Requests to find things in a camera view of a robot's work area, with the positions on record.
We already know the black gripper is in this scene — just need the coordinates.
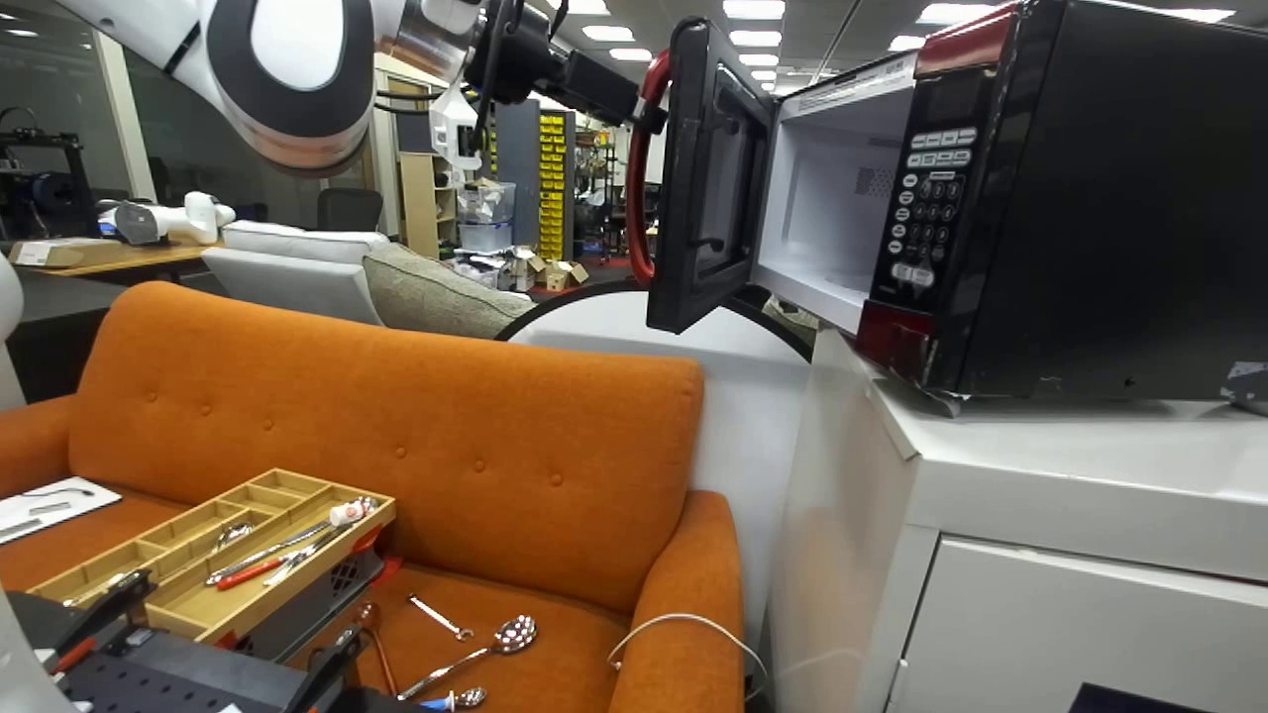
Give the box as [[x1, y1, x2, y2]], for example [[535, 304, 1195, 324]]
[[465, 0, 649, 135]]

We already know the red microwave door with handle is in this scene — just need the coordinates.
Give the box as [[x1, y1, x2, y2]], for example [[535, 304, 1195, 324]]
[[621, 11, 786, 337]]

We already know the red and black microwave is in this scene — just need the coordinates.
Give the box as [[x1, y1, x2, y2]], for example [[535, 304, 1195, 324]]
[[749, 0, 1268, 414]]

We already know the yellow and black sign pillar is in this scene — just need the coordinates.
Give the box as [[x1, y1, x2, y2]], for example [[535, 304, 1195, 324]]
[[530, 107, 575, 261]]

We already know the wooden shelf unit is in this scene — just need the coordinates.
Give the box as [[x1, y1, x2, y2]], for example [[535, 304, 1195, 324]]
[[398, 146, 460, 261]]

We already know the grey fabric cushion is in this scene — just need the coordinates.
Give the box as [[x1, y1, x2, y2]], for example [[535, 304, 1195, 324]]
[[357, 243, 535, 340]]

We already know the white seat cushion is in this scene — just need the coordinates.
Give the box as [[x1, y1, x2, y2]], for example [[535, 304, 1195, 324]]
[[200, 220, 398, 328]]

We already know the orange fabric sofa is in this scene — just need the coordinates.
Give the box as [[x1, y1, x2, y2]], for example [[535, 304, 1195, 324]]
[[0, 276, 749, 713]]

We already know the white and grey device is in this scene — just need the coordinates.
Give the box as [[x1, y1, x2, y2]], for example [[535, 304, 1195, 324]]
[[90, 189, 243, 255]]

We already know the silver spoon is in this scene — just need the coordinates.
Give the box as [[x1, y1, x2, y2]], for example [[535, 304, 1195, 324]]
[[276, 494, 378, 560]]

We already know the metal spoon with patterned head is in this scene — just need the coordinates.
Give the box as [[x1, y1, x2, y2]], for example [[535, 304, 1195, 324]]
[[391, 609, 539, 704]]

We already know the wooden cutlery tray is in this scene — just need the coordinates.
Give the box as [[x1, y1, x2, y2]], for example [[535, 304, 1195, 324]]
[[20, 464, 398, 646]]

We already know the white cabinet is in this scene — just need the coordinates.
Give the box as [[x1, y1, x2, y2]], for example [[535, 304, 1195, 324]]
[[764, 328, 1268, 713]]

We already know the white paper leaflet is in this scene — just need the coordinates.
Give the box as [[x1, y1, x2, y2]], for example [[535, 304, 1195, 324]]
[[0, 472, 123, 546]]

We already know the black perforated mounting stand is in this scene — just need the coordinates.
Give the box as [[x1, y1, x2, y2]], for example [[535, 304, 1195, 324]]
[[0, 551, 402, 713]]

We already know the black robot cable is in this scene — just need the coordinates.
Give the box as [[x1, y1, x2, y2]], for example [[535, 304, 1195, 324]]
[[469, 0, 575, 144]]

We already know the thin white cable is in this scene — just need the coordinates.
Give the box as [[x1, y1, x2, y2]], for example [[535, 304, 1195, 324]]
[[601, 605, 774, 695]]

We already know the red handled utensil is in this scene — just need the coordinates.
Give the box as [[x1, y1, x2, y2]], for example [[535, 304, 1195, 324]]
[[202, 543, 318, 595]]

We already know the blue handled utensil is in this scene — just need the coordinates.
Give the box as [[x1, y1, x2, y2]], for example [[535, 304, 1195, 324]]
[[415, 680, 488, 713]]

